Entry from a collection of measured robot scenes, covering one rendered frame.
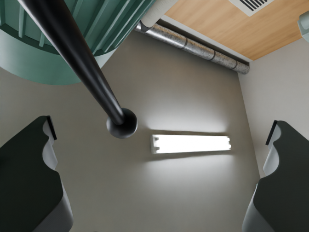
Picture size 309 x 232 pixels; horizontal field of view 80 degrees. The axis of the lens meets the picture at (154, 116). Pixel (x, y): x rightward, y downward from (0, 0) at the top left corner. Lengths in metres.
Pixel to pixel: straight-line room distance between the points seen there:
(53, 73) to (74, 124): 1.30
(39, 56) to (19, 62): 0.03
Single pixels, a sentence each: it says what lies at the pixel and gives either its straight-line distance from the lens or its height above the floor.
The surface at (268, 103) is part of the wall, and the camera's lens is 3.32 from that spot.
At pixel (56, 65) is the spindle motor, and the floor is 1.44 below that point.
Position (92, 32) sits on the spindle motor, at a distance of 0.19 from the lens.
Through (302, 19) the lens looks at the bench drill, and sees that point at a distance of 2.27.
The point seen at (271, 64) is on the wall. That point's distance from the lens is 3.44.
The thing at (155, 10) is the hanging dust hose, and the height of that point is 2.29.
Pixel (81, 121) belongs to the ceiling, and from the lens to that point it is 1.56.
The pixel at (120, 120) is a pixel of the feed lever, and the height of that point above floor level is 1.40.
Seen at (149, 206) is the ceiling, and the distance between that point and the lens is 1.80.
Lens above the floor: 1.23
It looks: 50 degrees up
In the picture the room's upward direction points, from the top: 113 degrees counter-clockwise
